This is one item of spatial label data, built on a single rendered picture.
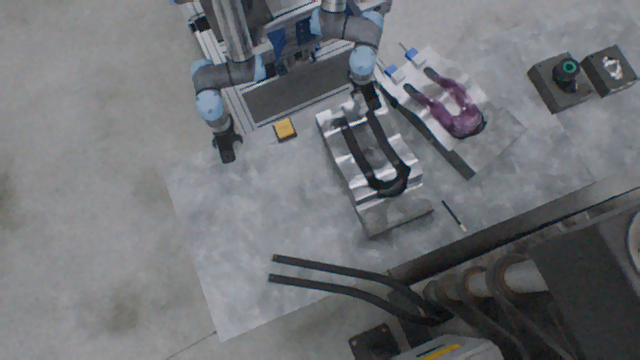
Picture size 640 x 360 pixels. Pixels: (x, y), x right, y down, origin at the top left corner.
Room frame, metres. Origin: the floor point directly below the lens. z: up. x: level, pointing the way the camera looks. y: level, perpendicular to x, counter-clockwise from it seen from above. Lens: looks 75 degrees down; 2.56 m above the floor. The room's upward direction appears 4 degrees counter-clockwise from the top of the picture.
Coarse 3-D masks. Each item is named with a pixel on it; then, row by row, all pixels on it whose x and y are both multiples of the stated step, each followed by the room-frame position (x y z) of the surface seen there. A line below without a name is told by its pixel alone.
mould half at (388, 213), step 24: (336, 120) 0.70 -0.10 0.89; (360, 120) 0.69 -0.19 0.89; (384, 120) 0.69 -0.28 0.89; (336, 144) 0.61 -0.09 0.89; (360, 144) 0.60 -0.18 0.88; (336, 168) 0.53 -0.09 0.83; (384, 168) 0.48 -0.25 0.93; (360, 192) 0.40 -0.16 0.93; (408, 192) 0.41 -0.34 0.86; (360, 216) 0.33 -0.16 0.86; (384, 216) 0.32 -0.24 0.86; (408, 216) 0.32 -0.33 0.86
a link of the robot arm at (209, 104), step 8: (200, 96) 0.63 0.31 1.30; (208, 96) 0.63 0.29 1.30; (216, 96) 0.63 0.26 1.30; (200, 104) 0.61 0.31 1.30; (208, 104) 0.60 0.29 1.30; (216, 104) 0.60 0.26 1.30; (200, 112) 0.59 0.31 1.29; (208, 112) 0.58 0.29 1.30; (216, 112) 0.58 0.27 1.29; (224, 112) 0.60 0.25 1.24; (208, 120) 0.58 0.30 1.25; (216, 120) 0.58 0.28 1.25; (224, 120) 0.59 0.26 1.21
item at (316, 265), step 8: (272, 256) 0.21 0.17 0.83; (280, 256) 0.21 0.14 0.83; (296, 264) 0.18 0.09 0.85; (304, 264) 0.17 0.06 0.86; (312, 264) 0.17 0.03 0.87; (320, 264) 0.17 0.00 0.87; (328, 264) 0.17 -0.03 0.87; (336, 272) 0.14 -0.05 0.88; (344, 272) 0.13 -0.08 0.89; (352, 272) 0.13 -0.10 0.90; (360, 272) 0.13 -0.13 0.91; (368, 272) 0.13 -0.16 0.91
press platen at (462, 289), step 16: (464, 272) 0.08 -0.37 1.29; (480, 272) 0.08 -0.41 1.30; (464, 288) 0.04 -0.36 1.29; (480, 304) 0.00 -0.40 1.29; (496, 304) -0.01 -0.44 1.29; (496, 320) -0.04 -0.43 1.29; (512, 320) -0.05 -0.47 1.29; (512, 336) -0.08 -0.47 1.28; (528, 336) -0.09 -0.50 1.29; (528, 352) -0.12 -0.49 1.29; (544, 352) -0.13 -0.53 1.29
